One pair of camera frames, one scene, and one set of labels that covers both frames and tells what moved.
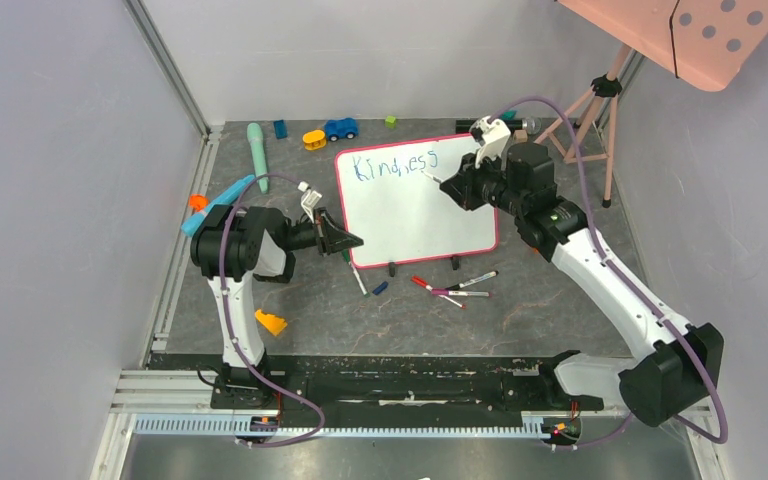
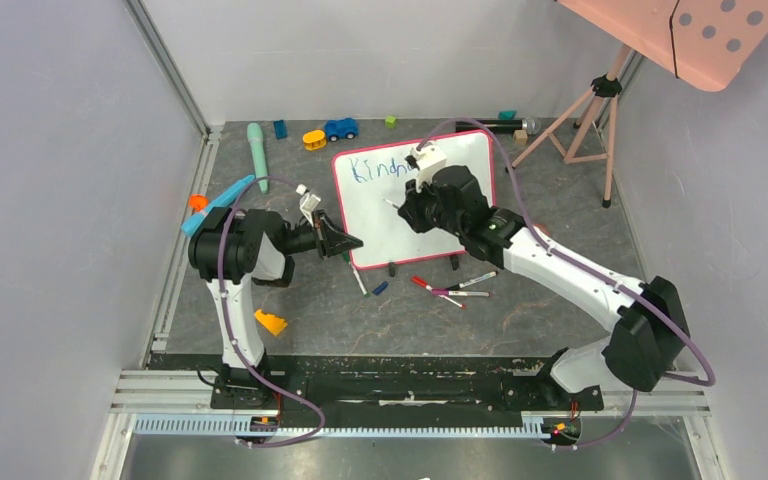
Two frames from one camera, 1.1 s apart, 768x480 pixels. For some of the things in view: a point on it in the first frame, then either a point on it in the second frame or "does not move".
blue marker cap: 381,287 does not move
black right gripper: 464,187 to 414,208
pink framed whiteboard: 400,214 does not move
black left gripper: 330,236 does not move
